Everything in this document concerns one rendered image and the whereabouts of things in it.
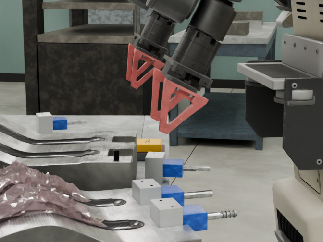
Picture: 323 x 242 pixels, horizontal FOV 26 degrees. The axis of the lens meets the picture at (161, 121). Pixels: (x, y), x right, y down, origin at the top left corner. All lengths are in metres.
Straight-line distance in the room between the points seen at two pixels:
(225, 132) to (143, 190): 3.99
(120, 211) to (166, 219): 0.10
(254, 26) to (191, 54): 4.75
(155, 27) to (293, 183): 0.42
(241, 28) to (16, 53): 3.89
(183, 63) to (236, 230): 2.49
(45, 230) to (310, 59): 0.59
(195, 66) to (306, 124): 0.27
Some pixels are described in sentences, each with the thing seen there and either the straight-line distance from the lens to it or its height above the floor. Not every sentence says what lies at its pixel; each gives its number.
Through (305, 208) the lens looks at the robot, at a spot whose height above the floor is 0.80.
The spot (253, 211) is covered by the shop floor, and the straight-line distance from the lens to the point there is 3.75.
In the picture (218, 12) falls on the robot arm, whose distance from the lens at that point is 1.03.
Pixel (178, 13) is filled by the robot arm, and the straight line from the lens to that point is 1.02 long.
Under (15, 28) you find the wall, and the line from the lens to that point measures 8.42.
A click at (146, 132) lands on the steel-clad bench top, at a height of 0.80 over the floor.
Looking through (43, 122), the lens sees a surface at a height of 0.84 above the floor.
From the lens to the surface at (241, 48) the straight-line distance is 4.93.
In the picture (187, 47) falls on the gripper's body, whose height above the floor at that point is 1.11.
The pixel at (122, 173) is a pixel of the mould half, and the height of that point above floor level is 0.87.
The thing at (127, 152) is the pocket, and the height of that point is 0.88.
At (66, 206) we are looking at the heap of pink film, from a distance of 0.98.
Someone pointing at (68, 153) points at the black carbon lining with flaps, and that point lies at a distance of 1.33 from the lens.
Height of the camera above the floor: 1.21
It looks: 12 degrees down
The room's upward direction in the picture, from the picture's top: straight up
